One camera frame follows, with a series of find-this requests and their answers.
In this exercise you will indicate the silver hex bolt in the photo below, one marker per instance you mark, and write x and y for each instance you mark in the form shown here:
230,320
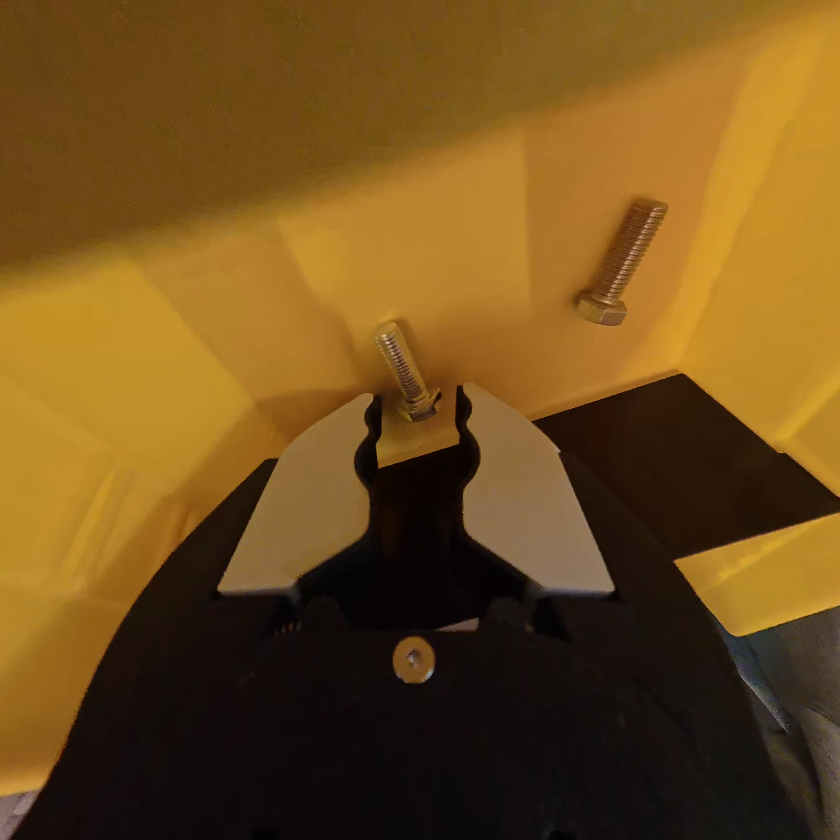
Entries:
623,262
400,367

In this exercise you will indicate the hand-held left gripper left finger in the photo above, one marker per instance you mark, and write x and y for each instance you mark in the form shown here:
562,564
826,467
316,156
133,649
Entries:
308,512

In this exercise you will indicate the yellow plastic bin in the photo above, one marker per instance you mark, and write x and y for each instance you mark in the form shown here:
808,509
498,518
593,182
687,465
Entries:
197,394

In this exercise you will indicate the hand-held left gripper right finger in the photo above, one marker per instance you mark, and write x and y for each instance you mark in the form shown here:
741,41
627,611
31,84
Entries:
531,499

